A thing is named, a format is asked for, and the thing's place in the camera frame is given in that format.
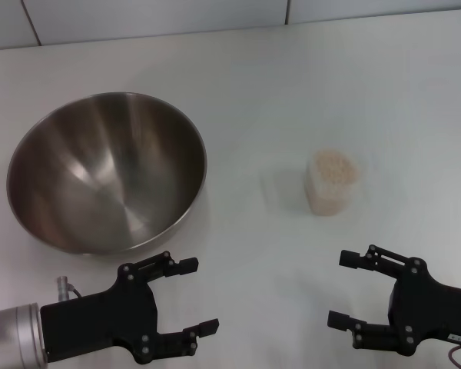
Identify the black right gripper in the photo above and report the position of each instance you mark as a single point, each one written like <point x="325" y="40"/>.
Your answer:
<point x="426" y="307"/>

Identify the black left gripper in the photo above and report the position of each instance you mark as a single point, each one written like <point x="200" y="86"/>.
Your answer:
<point x="100" y="323"/>

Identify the clear plastic measuring cup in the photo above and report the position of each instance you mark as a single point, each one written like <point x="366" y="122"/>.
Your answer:
<point x="315" y="200"/>

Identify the white rice grains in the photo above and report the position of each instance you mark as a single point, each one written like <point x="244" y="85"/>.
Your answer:
<point x="332" y="169"/>

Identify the stainless steel mixing bowl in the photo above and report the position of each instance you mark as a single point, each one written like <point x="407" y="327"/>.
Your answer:
<point x="107" y="173"/>

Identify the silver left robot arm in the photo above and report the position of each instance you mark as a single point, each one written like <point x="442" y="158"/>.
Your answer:
<point x="15" y="334"/>

